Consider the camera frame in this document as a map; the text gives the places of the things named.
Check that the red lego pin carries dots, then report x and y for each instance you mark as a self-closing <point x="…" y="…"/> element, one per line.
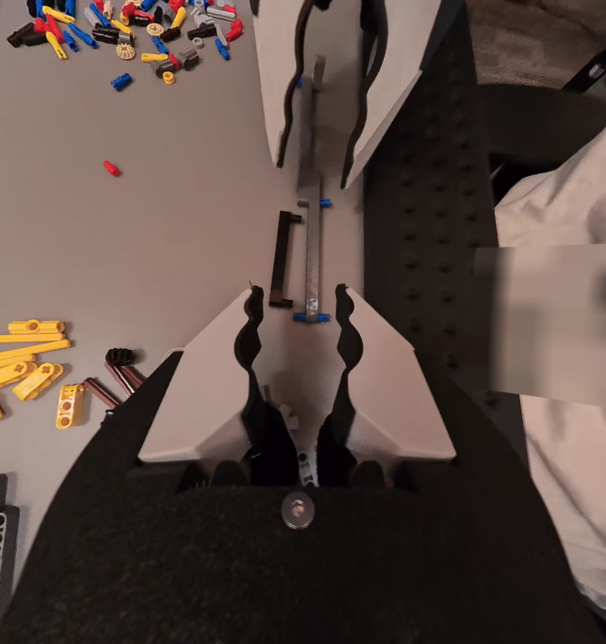
<point x="111" y="168"/>

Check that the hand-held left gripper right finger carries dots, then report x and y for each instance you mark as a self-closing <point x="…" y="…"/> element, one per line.
<point x="398" y="402"/>

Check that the black perforated panel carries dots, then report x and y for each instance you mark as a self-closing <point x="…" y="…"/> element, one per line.
<point x="433" y="226"/>

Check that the long dark grey lego beam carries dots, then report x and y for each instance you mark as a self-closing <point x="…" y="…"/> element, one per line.
<point x="313" y="251"/>

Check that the black lego beam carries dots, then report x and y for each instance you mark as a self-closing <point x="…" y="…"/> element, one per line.
<point x="280" y="261"/>

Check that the pile of black grey parts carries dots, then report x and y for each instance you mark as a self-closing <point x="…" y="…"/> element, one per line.
<point x="119" y="357"/>

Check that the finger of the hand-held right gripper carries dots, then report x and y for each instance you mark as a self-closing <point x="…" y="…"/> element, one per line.
<point x="275" y="50"/>
<point x="403" y="40"/>

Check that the pile of colourful lego pins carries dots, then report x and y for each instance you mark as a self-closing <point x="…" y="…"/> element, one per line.
<point x="84" y="36"/>

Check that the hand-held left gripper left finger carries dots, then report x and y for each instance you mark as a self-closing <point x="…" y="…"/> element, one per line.
<point x="197" y="402"/>

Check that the pile of yellow lego pieces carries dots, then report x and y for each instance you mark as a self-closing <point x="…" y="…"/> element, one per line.
<point x="26" y="349"/>

